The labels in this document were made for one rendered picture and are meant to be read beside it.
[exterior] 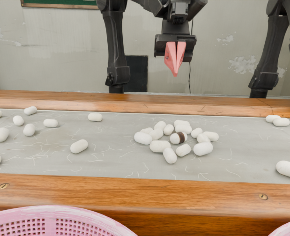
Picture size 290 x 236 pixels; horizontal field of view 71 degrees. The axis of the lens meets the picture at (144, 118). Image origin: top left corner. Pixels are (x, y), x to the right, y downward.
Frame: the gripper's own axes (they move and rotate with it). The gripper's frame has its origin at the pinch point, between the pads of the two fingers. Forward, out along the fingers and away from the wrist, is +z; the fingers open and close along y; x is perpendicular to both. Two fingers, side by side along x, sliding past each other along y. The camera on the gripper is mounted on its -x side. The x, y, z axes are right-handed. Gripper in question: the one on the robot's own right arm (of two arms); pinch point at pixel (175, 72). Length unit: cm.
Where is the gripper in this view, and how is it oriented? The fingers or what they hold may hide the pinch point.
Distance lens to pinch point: 49.7
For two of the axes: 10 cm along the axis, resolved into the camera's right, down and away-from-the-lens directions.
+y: 10.0, 0.3, -0.1
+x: -0.1, 4.8, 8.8
